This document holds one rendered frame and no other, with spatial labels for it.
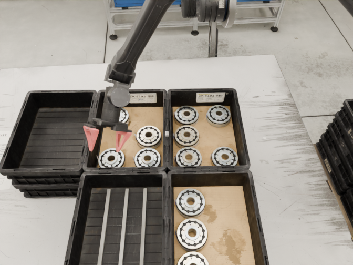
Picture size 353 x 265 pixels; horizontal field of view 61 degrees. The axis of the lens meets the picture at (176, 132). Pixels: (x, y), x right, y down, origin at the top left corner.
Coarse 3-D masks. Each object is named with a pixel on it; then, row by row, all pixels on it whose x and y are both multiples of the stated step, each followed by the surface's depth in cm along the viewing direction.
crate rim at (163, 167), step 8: (96, 96) 126; (96, 104) 123; (96, 112) 120; (88, 152) 109; (88, 168) 105; (96, 168) 105; (104, 168) 105; (112, 168) 105; (120, 168) 105; (128, 168) 105; (136, 168) 105; (152, 168) 105; (160, 168) 105
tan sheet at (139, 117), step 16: (128, 112) 134; (144, 112) 134; (160, 112) 134; (128, 128) 128; (160, 128) 128; (112, 144) 123; (128, 144) 123; (160, 144) 123; (112, 160) 119; (128, 160) 119
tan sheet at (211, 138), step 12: (204, 108) 135; (228, 108) 135; (204, 120) 131; (204, 132) 127; (216, 132) 127; (228, 132) 127; (204, 144) 123; (216, 144) 123; (228, 144) 123; (204, 156) 120
